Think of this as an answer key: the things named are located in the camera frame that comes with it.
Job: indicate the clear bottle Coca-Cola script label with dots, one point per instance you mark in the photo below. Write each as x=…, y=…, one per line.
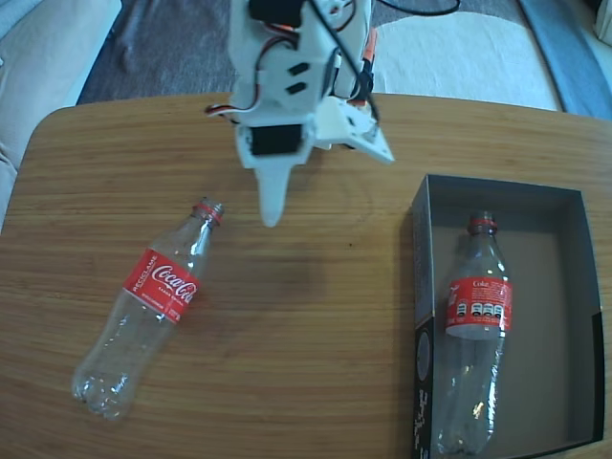
x=162, y=287

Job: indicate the clear bottle Coke nutrition label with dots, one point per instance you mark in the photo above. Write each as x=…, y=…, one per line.
x=480, y=306

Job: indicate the grey cardboard box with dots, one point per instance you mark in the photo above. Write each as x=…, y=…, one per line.
x=550, y=334

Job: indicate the orange and black clamp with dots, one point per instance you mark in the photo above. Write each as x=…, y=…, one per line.
x=372, y=43

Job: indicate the dark grey rug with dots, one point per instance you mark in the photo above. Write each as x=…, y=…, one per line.
x=167, y=48

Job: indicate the beige sofa cushion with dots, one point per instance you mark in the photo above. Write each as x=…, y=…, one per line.
x=38, y=72

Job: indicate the blue grey mat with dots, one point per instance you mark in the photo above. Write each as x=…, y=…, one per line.
x=564, y=57

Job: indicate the pale beige furniture piece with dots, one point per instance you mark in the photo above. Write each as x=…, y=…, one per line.
x=603, y=24

